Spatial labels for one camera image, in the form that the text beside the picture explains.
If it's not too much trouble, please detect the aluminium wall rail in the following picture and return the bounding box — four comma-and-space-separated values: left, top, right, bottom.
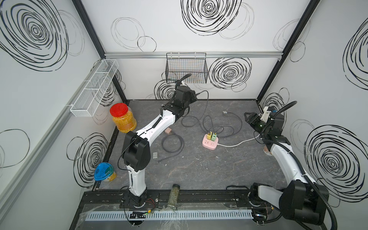
105, 51, 283, 59
1, 59, 111, 219

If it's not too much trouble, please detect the yellow charger plug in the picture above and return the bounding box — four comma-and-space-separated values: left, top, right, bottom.
207, 131, 212, 140

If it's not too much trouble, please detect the black wire basket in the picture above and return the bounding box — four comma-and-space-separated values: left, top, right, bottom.
165, 57, 209, 84

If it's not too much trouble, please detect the brown pink charger plug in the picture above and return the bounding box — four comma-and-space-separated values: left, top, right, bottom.
164, 127, 172, 135

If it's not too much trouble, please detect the white wire shelf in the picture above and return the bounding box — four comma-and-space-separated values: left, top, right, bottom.
70, 59, 119, 117

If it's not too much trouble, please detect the white slotted cable duct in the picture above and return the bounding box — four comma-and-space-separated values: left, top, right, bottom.
85, 209, 253, 221

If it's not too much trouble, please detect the aluminium wall rail left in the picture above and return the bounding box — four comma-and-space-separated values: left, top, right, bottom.
1, 59, 111, 219

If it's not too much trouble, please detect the blue lid jar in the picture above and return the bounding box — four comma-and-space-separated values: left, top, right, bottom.
94, 162, 117, 182

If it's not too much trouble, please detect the green charger plug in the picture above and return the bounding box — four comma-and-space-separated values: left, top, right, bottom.
211, 133, 217, 141

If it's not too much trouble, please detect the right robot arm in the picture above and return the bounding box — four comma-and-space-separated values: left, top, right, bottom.
244, 101, 338, 230

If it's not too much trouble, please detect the pink power strip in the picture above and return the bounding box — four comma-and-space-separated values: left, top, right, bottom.
202, 135, 219, 150

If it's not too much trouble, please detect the glass spice bottle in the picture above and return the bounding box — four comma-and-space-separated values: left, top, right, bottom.
167, 184, 180, 209

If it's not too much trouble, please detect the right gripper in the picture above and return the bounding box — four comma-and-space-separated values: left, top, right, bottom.
243, 111, 269, 136

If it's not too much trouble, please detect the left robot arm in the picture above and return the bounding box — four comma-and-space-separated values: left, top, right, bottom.
120, 73, 197, 207

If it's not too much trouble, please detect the green plug grey cable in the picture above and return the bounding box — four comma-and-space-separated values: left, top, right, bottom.
214, 111, 243, 138

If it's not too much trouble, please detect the red lid corn jar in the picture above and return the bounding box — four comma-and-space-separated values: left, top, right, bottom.
110, 103, 137, 133

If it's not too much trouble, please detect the white power strip cord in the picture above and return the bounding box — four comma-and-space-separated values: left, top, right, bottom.
217, 113, 272, 148

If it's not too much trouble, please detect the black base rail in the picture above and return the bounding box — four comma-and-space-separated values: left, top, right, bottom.
80, 187, 275, 209

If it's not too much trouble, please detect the yellow plug grey cable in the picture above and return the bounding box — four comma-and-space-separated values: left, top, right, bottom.
181, 90, 216, 134

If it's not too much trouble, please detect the aluminium wall rail back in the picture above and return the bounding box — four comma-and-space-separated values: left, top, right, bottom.
105, 51, 283, 59

